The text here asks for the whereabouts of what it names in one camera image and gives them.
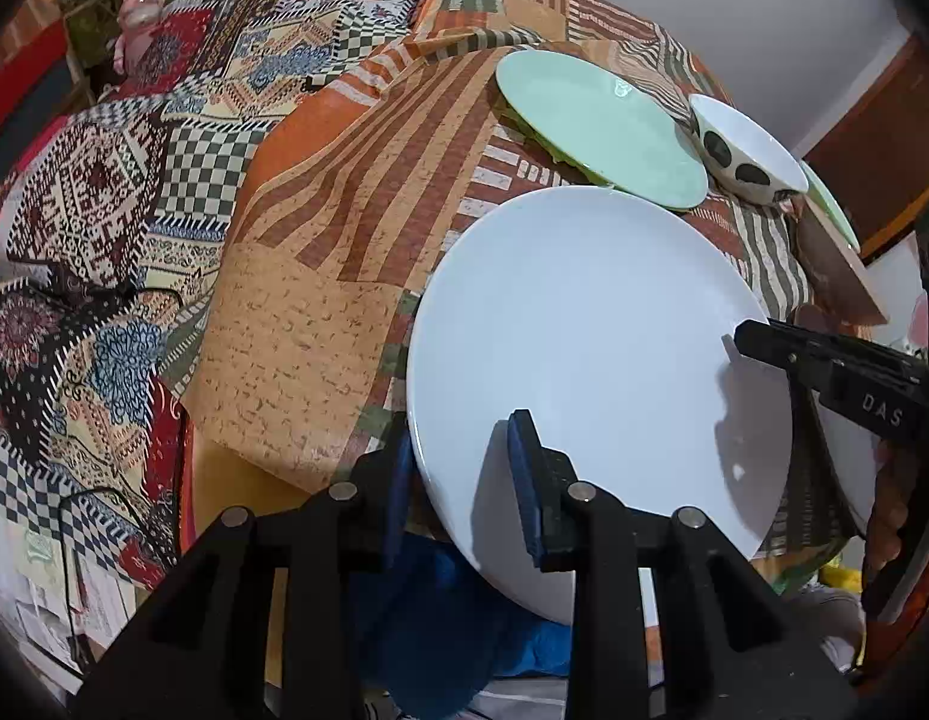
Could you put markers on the red box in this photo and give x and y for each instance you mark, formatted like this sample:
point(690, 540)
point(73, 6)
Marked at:
point(22, 82)

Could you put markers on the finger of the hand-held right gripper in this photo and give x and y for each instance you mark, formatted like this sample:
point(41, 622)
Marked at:
point(809, 356)
point(832, 465)

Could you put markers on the mint green plate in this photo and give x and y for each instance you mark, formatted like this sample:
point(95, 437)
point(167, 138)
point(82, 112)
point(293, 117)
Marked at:
point(592, 120)

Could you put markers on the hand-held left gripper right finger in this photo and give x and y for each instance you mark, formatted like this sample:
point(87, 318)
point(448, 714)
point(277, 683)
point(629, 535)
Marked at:
point(526, 487)

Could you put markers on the dark blue box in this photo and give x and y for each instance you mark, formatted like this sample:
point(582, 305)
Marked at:
point(29, 142)

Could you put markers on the white bowl with black spots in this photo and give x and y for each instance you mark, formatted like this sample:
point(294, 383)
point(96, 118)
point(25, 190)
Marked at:
point(734, 154)

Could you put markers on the patterned checkered quilt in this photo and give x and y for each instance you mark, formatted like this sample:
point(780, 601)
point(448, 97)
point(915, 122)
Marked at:
point(97, 187)

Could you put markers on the blue cloth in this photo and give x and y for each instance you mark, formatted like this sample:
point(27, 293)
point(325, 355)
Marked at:
point(434, 615)

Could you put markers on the mint green bowl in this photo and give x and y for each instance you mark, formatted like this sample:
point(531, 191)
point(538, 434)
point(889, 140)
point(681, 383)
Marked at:
point(832, 206)

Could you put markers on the large white plate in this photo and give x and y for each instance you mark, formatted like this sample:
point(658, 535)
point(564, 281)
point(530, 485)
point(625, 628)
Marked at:
point(584, 330)

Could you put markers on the orange striped patchwork blanket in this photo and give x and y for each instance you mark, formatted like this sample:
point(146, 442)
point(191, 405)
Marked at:
point(322, 277)

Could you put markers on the brown wooden door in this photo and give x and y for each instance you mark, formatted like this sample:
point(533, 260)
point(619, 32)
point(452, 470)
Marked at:
point(877, 142)

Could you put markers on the pink bunny toy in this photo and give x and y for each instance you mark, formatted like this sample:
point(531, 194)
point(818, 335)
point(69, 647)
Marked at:
point(138, 15)

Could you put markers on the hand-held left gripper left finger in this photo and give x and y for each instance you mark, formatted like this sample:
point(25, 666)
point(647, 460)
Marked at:
point(399, 502)

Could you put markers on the person's right hand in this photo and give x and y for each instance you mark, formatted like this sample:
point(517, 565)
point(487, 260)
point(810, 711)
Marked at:
point(892, 502)

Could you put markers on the yellow toy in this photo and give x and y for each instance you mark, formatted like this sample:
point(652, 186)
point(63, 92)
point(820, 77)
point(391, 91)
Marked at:
point(843, 577)

